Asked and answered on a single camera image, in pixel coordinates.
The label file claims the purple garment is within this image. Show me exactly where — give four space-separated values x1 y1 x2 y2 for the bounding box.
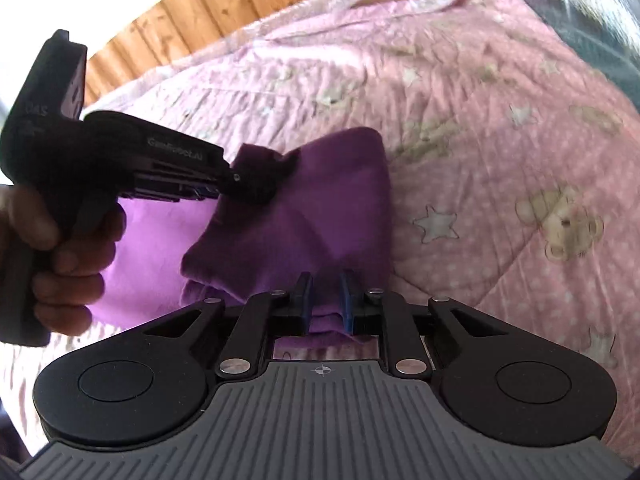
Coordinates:
91 128 392 360

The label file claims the person's left hand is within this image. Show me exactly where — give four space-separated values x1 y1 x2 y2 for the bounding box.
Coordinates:
1 185 127 336

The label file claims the wooden headboard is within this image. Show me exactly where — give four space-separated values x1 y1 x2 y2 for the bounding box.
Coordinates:
85 0 302 105

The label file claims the pink bear-print quilt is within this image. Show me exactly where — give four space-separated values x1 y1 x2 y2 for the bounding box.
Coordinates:
0 0 640 466

